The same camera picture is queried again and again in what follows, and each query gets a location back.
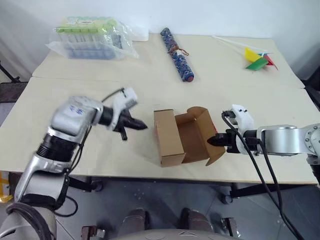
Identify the green capped tube pack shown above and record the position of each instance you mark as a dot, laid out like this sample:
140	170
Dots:
82	30

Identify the black tripod stand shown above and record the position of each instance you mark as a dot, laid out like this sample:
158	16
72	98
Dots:
10	73

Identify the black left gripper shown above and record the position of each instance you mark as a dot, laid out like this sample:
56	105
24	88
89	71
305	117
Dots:
123	122

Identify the brown cardboard box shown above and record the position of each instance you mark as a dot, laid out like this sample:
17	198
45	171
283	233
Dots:
167	135

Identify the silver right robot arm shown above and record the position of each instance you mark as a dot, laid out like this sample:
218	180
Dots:
280	140

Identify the white plastic bag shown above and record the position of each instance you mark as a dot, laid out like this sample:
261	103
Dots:
141	33

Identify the dark brown rounded shape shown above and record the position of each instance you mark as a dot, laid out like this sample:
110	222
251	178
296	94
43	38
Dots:
196	220

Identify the blue patterned rolled scroll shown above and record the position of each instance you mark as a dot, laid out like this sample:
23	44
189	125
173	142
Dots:
178	58

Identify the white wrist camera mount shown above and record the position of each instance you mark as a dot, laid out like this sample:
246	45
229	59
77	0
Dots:
242	117
125	98

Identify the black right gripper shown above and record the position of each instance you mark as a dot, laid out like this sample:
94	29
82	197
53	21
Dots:
231	141

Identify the black table leg with caster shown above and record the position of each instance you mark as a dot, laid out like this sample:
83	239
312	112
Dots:
262	192
80	184

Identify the dark stand foot block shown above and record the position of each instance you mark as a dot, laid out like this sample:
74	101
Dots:
230	225
92	230

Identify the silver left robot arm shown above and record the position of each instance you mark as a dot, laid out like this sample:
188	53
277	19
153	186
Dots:
72	117

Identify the clear plastic bag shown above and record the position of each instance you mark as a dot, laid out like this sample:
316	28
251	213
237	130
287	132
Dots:
125	47

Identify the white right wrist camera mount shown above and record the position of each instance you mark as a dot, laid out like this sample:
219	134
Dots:
242	117

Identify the colourful paper pinwheel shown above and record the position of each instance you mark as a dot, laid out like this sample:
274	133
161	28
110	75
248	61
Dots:
250	53

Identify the grey robot torso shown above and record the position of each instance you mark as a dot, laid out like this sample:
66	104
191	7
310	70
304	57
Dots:
175	235

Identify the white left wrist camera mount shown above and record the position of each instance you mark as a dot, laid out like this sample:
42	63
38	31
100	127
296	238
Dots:
125	98

